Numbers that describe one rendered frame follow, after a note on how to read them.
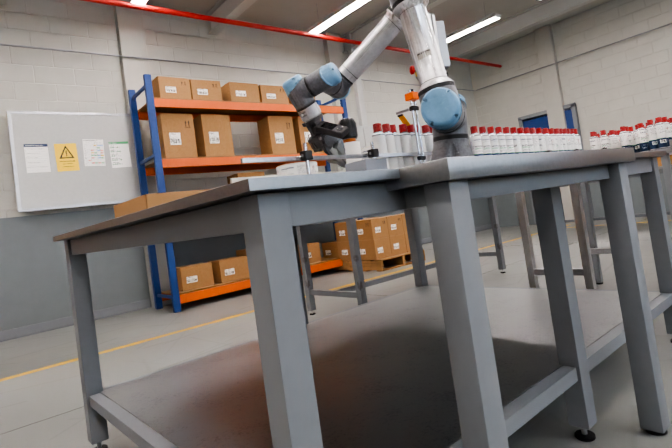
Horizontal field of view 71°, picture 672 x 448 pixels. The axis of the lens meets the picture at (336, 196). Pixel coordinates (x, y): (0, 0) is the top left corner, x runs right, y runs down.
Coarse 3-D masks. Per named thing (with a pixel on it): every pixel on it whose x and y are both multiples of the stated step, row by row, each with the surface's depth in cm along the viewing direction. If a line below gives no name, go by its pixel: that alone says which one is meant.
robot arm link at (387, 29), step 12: (384, 24) 162; (396, 24) 162; (372, 36) 164; (384, 36) 163; (360, 48) 166; (372, 48) 164; (384, 48) 167; (348, 60) 168; (360, 60) 166; (372, 60) 167; (348, 72) 167; (360, 72) 168; (348, 84) 169; (336, 96) 171
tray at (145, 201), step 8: (168, 192) 115; (176, 192) 117; (184, 192) 118; (192, 192) 119; (200, 192) 121; (128, 200) 122; (136, 200) 117; (144, 200) 113; (152, 200) 113; (160, 200) 114; (168, 200) 115; (120, 208) 127; (128, 208) 122; (136, 208) 117; (144, 208) 113; (120, 216) 127
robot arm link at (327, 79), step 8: (328, 64) 157; (312, 72) 160; (320, 72) 157; (328, 72) 156; (336, 72) 157; (304, 80) 160; (312, 80) 158; (320, 80) 157; (328, 80) 157; (336, 80) 157; (312, 88) 159; (320, 88) 159; (328, 88) 160; (336, 88) 164
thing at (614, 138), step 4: (668, 120) 326; (628, 128) 342; (632, 128) 340; (612, 132) 346; (616, 132) 352; (632, 132) 339; (608, 136) 363; (612, 136) 345; (616, 136) 351; (632, 136) 339; (612, 140) 345; (616, 140) 345; (632, 140) 339; (648, 140) 327; (600, 144) 356; (612, 144) 345; (616, 144) 344; (620, 144) 355; (648, 144) 327; (612, 148) 345; (636, 148) 339; (636, 152) 339
